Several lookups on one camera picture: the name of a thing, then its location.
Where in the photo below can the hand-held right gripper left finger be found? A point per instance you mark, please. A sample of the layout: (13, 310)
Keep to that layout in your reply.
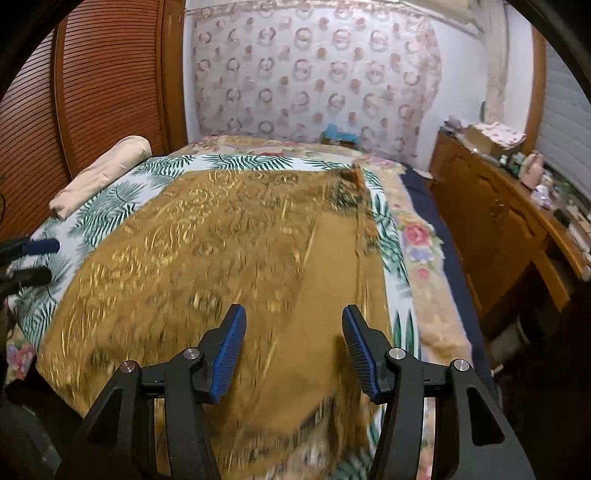
(231, 350)

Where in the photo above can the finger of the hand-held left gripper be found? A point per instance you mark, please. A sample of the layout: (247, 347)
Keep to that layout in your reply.
(41, 246)
(32, 275)

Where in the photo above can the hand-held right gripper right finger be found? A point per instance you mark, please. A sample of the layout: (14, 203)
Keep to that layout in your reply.
(360, 350)

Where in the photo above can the brown printed garment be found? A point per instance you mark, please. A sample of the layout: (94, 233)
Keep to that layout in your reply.
(207, 258)

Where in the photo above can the pink pillow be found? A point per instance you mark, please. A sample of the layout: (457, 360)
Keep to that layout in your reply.
(104, 173)

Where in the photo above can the leaf-print bed sheet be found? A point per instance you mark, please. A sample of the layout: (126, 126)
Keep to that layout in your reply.
(129, 198)

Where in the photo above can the floral blanket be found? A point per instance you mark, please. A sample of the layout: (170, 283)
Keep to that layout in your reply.
(429, 258)

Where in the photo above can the navy mattress cover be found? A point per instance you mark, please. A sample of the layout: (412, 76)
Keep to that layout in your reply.
(448, 249)

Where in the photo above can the wooden louvered door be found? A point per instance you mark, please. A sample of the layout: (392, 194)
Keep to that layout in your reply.
(92, 92)

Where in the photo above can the wooden cabinet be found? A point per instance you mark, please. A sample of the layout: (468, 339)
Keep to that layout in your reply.
(498, 230)

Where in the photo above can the blue plastic bag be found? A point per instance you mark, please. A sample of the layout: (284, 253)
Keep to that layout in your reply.
(340, 134)

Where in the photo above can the cardboard box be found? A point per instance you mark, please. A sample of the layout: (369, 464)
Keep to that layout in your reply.
(480, 141)

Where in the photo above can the pink jug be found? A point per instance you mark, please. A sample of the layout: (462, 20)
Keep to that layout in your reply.
(533, 170)

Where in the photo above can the white red-printed cloth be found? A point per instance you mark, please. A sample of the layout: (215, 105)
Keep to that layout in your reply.
(501, 134)

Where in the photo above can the grey window blind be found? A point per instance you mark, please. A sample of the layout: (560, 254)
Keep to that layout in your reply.
(568, 120)

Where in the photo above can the beige tied curtain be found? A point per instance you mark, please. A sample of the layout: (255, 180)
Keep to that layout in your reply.
(496, 64)

